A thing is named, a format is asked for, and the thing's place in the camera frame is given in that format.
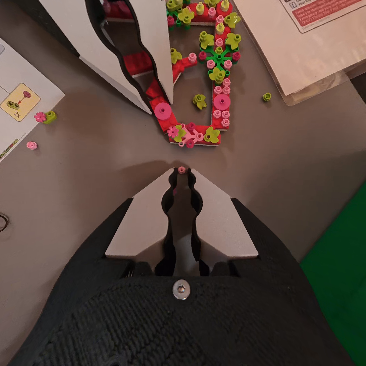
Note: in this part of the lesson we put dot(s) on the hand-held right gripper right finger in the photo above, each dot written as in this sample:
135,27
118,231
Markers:
226,226

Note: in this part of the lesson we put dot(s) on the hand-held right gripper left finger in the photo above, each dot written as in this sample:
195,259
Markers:
137,226

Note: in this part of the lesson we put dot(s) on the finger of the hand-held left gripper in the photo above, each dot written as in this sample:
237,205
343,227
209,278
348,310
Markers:
154,28
85,37

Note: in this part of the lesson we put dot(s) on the red lego heart frame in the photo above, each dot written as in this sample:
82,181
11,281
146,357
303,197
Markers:
220,100

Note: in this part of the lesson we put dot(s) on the lego instruction booklet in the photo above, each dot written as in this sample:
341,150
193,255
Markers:
25,85

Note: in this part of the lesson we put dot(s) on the lime lego leaf piece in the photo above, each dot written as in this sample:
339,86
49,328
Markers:
199,101

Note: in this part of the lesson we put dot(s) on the small lime lego stud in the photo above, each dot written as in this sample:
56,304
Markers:
266,96

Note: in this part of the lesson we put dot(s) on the magenta flower on lime stud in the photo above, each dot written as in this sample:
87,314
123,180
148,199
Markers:
45,116

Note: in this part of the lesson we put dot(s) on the green plastic bin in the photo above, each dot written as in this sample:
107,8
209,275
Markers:
337,271

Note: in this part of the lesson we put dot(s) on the paper sheet with label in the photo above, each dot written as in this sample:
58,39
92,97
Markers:
300,51

